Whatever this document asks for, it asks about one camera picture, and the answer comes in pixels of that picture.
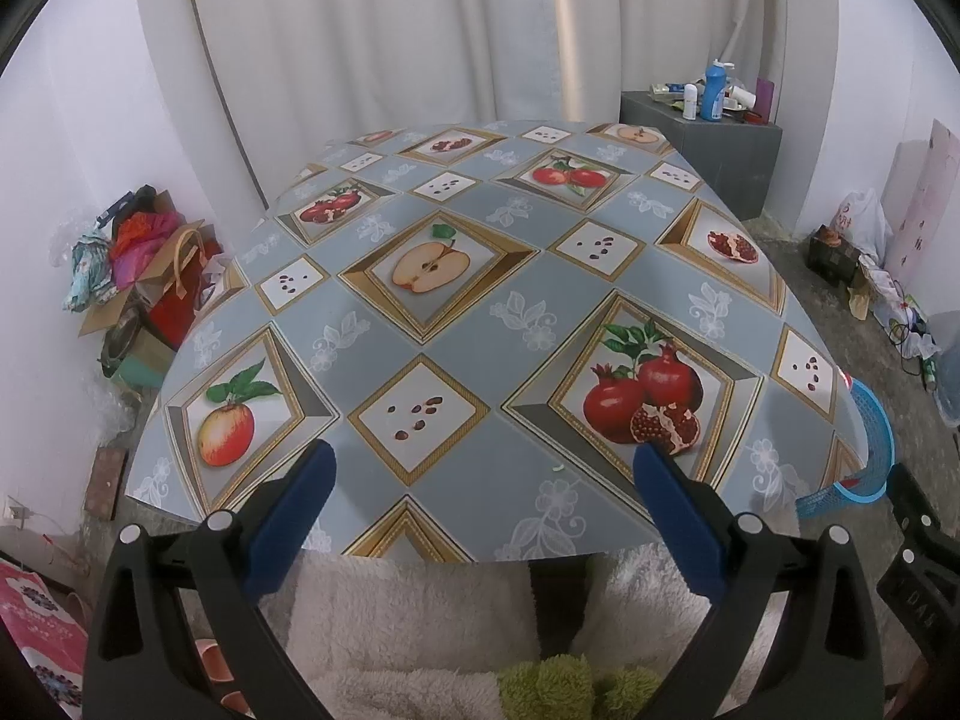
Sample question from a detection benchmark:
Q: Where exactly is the dark box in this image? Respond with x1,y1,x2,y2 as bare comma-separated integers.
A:
808,225,864,288

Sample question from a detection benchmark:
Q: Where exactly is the blue mesh waste bin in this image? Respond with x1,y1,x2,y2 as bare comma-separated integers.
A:
795,375,896,521

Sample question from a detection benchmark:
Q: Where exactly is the white fluffy rug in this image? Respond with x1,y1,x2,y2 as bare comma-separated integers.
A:
285,540,722,720

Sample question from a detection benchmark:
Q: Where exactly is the cardboard box with clothes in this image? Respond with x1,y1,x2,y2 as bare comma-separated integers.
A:
64,184,226,316

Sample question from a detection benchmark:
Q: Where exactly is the heap of crumpled bags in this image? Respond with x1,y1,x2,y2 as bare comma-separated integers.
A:
855,255,943,362

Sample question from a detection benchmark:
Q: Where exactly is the brown brick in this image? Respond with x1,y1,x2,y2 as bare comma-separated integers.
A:
83,446,128,523

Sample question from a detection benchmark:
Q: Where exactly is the white curtain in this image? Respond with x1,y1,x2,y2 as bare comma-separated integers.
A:
131,0,838,166

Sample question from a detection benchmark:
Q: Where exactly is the grey cabinet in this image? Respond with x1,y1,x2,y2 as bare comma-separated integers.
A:
619,90,784,223

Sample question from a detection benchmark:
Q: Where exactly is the white plastic bag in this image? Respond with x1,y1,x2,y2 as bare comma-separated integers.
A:
832,188,894,260

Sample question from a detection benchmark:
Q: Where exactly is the green fluffy cloth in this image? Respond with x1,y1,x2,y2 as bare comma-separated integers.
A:
498,652,662,720

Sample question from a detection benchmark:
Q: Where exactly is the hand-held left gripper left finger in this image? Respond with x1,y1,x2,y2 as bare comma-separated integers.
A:
82,439,338,720

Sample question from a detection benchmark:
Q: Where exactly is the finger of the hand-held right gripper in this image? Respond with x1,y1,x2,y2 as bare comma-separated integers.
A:
887,463,960,572

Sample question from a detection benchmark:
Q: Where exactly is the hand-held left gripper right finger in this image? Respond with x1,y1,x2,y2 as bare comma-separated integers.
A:
634,442,882,720

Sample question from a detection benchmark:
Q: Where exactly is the pink printed bag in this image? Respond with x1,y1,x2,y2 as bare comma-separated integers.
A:
0,561,88,707

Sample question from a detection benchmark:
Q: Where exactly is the fruit print tablecloth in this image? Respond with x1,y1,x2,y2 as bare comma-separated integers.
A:
124,118,871,563

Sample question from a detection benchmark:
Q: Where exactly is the dark thin hoop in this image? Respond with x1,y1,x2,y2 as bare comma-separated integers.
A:
180,0,270,210

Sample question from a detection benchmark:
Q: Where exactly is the blue and white bottle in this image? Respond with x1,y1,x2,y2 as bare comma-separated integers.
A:
701,58,737,123

